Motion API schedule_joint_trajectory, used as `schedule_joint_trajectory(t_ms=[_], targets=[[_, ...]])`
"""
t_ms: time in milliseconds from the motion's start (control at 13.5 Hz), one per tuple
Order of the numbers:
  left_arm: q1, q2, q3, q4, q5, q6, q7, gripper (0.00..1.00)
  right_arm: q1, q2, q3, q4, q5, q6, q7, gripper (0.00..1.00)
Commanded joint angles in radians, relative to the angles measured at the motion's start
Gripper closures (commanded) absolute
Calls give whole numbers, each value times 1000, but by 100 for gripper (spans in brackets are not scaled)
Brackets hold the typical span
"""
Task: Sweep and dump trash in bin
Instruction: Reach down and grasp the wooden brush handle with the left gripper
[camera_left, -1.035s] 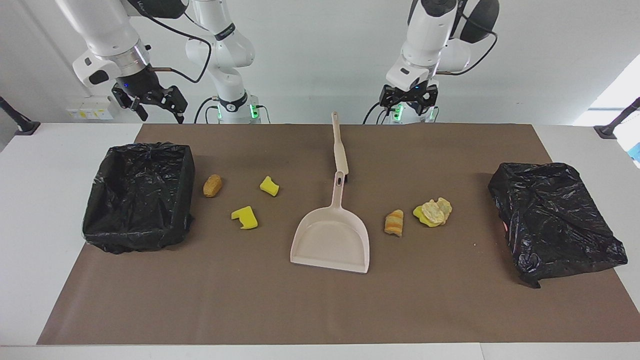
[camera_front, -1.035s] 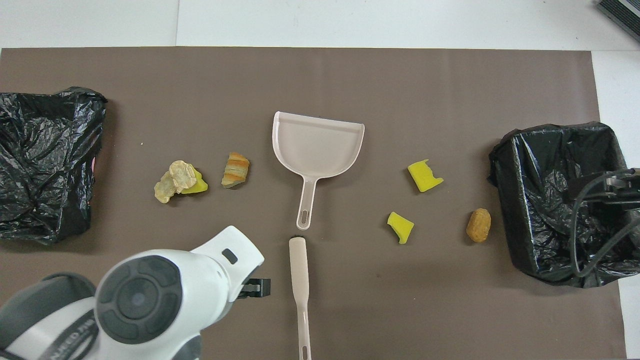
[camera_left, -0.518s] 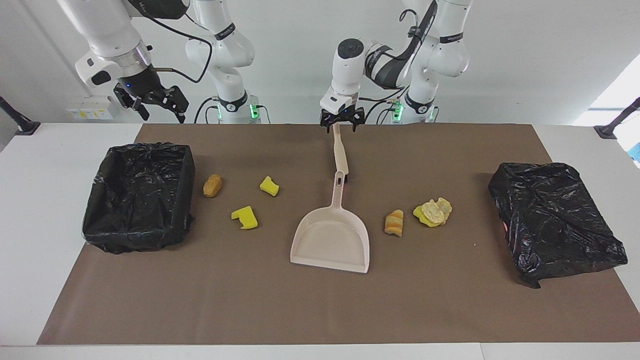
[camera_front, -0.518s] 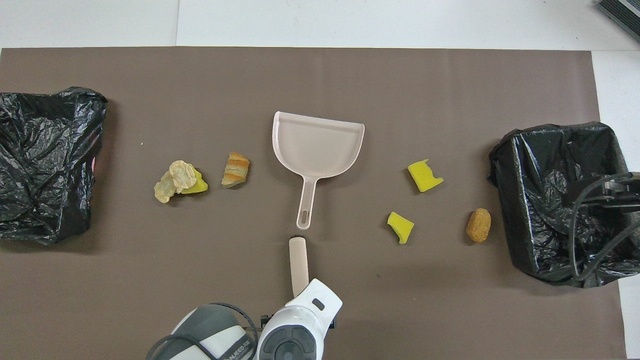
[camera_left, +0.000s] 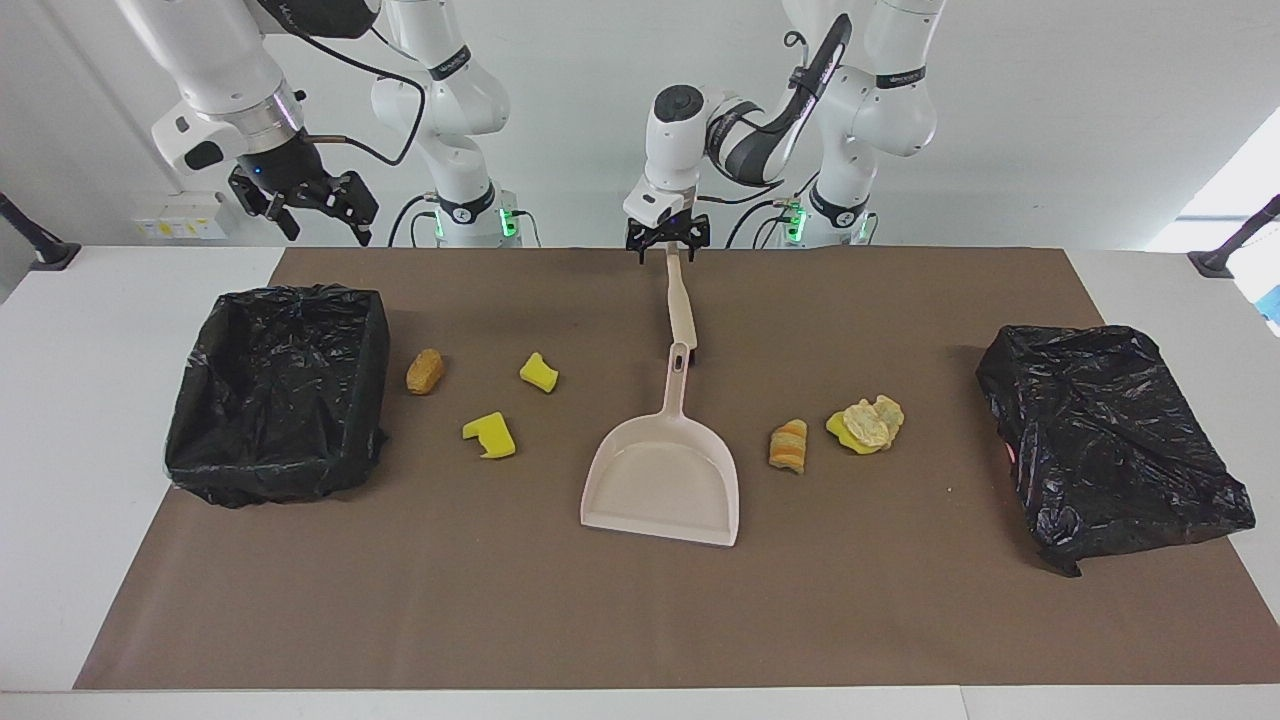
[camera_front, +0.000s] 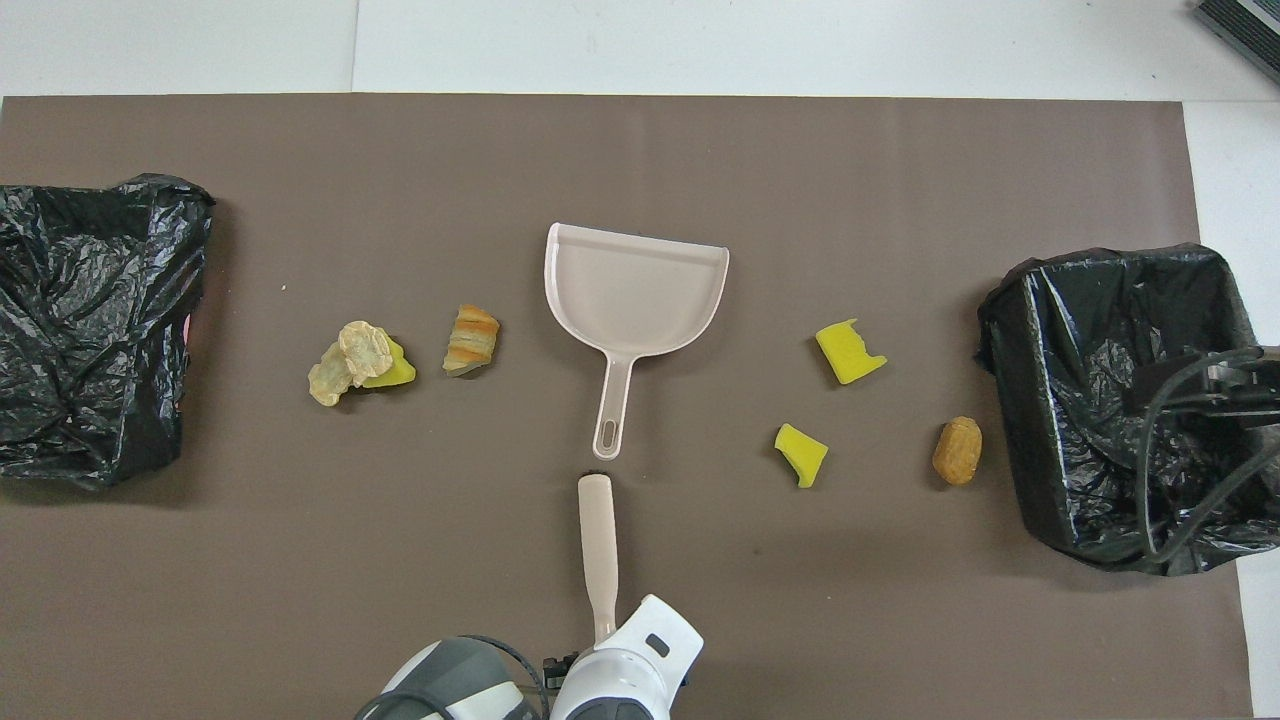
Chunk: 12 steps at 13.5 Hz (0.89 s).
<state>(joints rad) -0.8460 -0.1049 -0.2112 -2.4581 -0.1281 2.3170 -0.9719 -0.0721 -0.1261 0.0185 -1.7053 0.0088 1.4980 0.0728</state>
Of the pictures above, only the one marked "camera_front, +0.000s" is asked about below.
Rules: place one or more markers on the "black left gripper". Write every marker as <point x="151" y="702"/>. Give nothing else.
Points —
<point x="562" y="670"/>

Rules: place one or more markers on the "beige hand brush black bristles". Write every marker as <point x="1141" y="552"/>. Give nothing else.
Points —
<point x="597" y="540"/>

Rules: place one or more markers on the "yellow sponge wedge green edge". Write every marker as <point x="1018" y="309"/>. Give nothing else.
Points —
<point x="803" y="452"/>

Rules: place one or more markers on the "yellow sponge chunk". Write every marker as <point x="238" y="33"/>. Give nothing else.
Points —
<point x="397" y="373"/>

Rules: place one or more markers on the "orange striped toy croissant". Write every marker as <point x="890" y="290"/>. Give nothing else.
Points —
<point x="472" y="340"/>

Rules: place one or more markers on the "beige plastic dustpan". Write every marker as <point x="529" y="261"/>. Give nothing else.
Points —
<point x="630" y="300"/>

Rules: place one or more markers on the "notched yellow sponge piece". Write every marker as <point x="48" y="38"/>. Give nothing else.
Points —
<point x="848" y="355"/>

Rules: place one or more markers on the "brown toy nugget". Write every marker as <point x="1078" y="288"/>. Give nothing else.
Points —
<point x="958" y="450"/>

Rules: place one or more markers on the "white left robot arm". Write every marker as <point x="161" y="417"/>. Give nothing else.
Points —
<point x="640" y="675"/>

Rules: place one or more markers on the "open bin black bag liner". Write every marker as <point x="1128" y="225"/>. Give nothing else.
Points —
<point x="1080" y="400"/>

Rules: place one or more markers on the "bin covered by black bag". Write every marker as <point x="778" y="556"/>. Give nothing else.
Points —
<point x="90" y="300"/>

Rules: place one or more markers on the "brown table mat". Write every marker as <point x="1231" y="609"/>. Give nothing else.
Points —
<point x="400" y="500"/>

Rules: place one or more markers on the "grey ribbed device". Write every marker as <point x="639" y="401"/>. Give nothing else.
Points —
<point x="1250" y="25"/>

